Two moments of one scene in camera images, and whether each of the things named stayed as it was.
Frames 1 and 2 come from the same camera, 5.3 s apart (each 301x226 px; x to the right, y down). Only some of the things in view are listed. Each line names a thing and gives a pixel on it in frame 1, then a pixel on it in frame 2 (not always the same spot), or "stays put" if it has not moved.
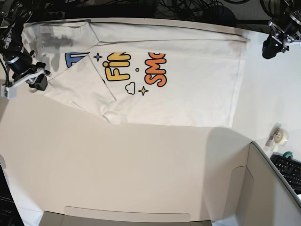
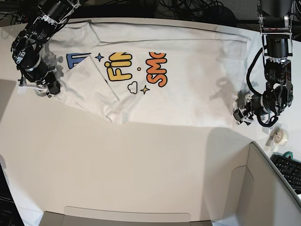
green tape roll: (288, 153) stays put
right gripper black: (283, 38) to (248, 110)
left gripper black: (34, 75) to (49, 84)
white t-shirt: (141, 74) stays put
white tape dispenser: (278, 136) stays put
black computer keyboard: (290, 168) stays put
